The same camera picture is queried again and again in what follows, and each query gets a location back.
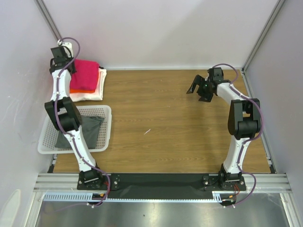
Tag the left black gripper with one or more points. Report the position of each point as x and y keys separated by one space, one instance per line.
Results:
x=74 y=70

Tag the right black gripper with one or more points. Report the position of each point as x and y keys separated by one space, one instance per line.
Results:
x=201 y=87

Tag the pink t shirt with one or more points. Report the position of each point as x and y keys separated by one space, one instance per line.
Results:
x=87 y=75

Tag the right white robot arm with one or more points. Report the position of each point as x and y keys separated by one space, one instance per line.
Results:
x=244 y=125

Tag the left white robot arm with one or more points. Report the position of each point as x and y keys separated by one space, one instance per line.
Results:
x=66 y=118

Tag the orange folded t shirt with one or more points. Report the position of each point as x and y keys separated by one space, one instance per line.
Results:
x=81 y=91

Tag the white folded t shirt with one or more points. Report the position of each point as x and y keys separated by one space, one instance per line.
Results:
x=97 y=95

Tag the grey t shirt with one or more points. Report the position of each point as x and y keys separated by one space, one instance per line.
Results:
x=90 y=128

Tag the white plastic basket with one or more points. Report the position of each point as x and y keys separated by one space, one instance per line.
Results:
x=49 y=134

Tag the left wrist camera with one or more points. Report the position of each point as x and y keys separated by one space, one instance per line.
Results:
x=67 y=46

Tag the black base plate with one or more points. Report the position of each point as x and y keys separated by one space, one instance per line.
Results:
x=170 y=184

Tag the white cable duct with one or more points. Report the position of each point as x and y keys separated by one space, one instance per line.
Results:
x=96 y=197

